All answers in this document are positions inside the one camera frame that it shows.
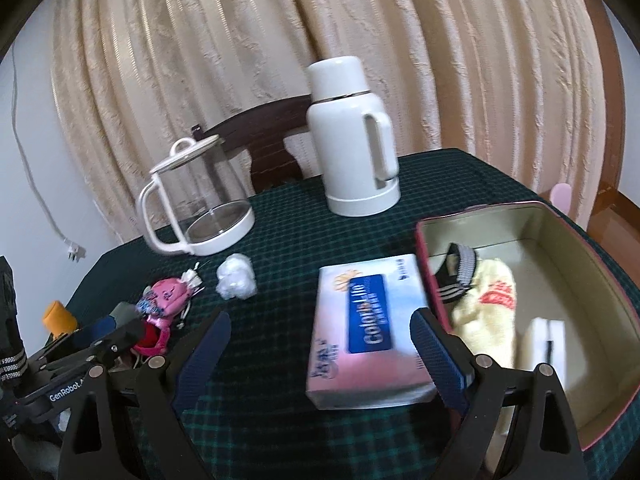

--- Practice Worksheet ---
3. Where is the white thermos jug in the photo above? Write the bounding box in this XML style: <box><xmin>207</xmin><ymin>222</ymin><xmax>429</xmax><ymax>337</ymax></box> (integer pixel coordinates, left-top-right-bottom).
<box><xmin>305</xmin><ymin>56</ymin><xmax>401</xmax><ymax>217</ymax></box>

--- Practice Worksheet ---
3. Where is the small orange case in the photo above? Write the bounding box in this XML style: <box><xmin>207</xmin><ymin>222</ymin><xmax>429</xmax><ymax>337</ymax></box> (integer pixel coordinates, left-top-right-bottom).
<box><xmin>42</xmin><ymin>300</ymin><xmax>78</xmax><ymax>336</ymax></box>

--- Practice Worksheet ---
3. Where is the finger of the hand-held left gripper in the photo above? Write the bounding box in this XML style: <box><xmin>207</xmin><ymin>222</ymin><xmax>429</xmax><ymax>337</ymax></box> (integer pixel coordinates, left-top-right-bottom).
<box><xmin>45</xmin><ymin>316</ymin><xmax>118</xmax><ymax>357</ymax></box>
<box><xmin>85</xmin><ymin>316</ymin><xmax>147</xmax><ymax>362</ymax></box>

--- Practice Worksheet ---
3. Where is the yellow cloth with red print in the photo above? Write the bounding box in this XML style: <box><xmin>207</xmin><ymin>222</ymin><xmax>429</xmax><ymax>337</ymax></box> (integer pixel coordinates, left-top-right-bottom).
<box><xmin>447</xmin><ymin>258</ymin><xmax>518</xmax><ymax>378</ymax></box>

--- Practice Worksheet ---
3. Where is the red tin box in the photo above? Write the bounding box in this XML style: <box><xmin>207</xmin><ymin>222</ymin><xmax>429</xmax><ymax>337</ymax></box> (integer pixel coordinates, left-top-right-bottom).
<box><xmin>414</xmin><ymin>201</ymin><xmax>640</xmax><ymax>466</ymax></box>

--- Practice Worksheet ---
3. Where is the black white striped sock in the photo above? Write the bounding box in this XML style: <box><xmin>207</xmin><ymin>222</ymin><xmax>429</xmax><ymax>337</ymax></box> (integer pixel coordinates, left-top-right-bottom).
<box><xmin>434</xmin><ymin>242</ymin><xmax>481</xmax><ymax>303</ymax></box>

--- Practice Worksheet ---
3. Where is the small pink rounded object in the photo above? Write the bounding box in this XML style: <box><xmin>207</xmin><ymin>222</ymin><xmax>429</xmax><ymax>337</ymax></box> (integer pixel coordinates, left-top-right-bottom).
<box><xmin>547</xmin><ymin>182</ymin><xmax>573</xmax><ymax>211</ymax></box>

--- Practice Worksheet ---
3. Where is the dark wooden chair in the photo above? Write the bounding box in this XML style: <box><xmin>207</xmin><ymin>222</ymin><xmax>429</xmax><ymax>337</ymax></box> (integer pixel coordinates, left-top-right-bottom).
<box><xmin>192</xmin><ymin>94</ymin><xmax>313</xmax><ymax>196</ymax></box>

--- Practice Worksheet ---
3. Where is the pink headband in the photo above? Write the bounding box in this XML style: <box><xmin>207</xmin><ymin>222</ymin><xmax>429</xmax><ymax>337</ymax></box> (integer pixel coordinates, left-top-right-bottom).
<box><xmin>131</xmin><ymin>319</ymin><xmax>173</xmax><ymax>357</ymax></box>

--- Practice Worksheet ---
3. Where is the tissue pack with blue label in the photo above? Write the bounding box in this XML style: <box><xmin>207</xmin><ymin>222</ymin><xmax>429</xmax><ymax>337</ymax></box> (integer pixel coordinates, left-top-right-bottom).
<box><xmin>305</xmin><ymin>254</ymin><xmax>443</xmax><ymax>411</ymax></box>

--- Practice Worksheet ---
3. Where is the white plastic bag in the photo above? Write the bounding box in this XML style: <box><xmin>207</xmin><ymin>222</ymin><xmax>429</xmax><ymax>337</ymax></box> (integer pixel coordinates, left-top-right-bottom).
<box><xmin>216</xmin><ymin>254</ymin><xmax>257</xmax><ymax>301</ymax></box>

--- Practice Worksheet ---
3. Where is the white power cable with plug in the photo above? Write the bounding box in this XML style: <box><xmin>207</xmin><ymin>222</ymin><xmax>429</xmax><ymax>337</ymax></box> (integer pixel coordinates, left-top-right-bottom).
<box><xmin>10</xmin><ymin>60</ymin><xmax>87</xmax><ymax>263</ymax></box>

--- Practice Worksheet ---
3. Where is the small white box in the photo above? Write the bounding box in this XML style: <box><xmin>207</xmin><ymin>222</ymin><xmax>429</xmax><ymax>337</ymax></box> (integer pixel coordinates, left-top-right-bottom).
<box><xmin>529</xmin><ymin>317</ymin><xmax>568</xmax><ymax>387</ymax></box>

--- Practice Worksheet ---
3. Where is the glass kettle with white handle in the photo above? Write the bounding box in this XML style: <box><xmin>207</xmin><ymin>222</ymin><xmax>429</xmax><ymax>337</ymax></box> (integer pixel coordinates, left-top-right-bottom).
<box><xmin>136</xmin><ymin>136</ymin><xmax>256</xmax><ymax>257</ymax></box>

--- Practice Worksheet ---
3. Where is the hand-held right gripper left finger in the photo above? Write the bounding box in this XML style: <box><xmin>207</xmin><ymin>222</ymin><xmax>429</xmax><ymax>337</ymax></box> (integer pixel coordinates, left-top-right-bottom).
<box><xmin>59</xmin><ymin>307</ymin><xmax>232</xmax><ymax>480</ymax></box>

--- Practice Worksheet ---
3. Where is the beige curtain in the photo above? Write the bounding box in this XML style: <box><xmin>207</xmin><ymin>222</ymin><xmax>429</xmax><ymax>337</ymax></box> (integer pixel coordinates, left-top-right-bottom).
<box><xmin>50</xmin><ymin>0</ymin><xmax>601</xmax><ymax>246</ymax></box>

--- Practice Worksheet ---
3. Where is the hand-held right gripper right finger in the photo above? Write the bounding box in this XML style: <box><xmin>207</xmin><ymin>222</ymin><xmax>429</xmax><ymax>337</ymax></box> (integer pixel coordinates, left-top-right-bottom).
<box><xmin>409</xmin><ymin>307</ymin><xmax>588</xmax><ymax>480</ymax></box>

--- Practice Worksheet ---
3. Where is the green checked tablecloth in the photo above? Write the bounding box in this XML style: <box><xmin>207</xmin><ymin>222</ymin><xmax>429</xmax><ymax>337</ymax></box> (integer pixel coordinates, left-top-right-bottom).
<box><xmin>50</xmin><ymin>147</ymin><xmax>640</xmax><ymax>480</ymax></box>

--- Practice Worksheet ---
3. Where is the pink printed pouch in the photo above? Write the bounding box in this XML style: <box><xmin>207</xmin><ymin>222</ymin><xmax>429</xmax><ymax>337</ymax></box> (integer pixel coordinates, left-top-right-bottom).
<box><xmin>137</xmin><ymin>269</ymin><xmax>206</xmax><ymax>323</ymax></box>

